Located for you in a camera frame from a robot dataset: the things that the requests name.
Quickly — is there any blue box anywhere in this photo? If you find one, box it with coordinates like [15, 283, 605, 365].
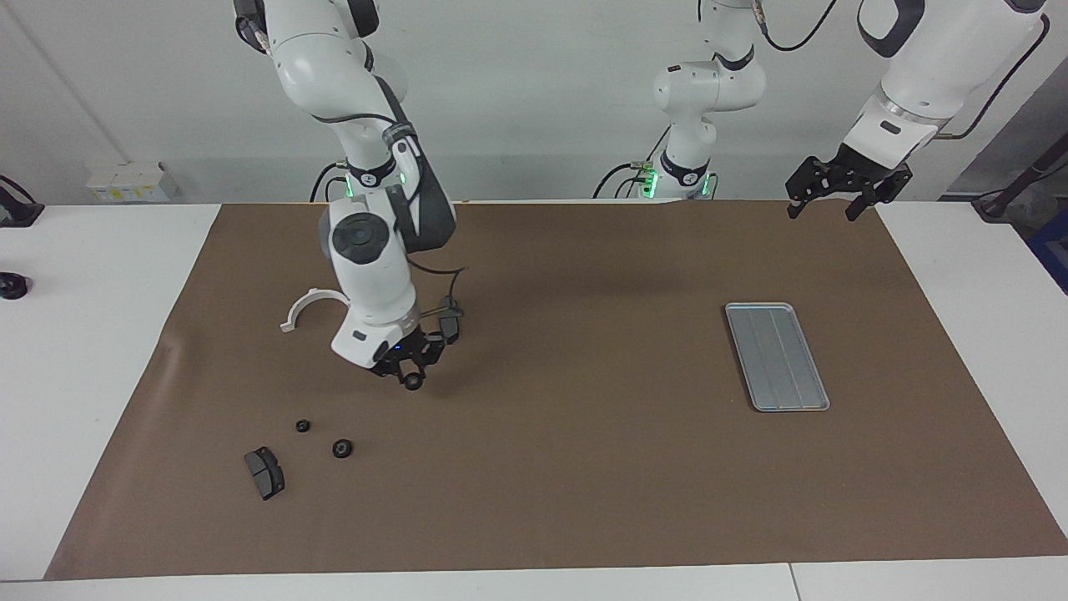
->
[1025, 209, 1068, 295]

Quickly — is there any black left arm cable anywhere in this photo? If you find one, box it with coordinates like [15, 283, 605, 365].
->
[751, 0, 1050, 141]

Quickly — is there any brown table mat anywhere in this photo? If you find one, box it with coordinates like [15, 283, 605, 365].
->
[43, 199, 1068, 581]

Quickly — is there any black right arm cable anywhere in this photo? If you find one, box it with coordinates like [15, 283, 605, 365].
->
[310, 75, 468, 326]

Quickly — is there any white wall socket box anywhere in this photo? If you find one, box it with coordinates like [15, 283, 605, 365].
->
[86, 161, 180, 204]

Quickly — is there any black table clamp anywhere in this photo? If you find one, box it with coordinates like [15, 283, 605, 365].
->
[0, 175, 46, 228]

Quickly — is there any short dark grey brake pad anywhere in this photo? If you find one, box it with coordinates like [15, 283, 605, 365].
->
[244, 447, 286, 501]

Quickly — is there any black stand pole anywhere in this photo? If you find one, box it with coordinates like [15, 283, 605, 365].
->
[972, 134, 1068, 222]

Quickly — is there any black arm base cable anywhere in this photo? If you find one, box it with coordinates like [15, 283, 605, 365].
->
[310, 161, 347, 203]
[592, 125, 673, 199]

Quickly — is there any white curved plastic bracket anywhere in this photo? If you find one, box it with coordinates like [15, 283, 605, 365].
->
[280, 287, 351, 334]

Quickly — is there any silver metal tray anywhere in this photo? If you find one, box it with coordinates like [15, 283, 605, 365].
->
[724, 302, 831, 413]

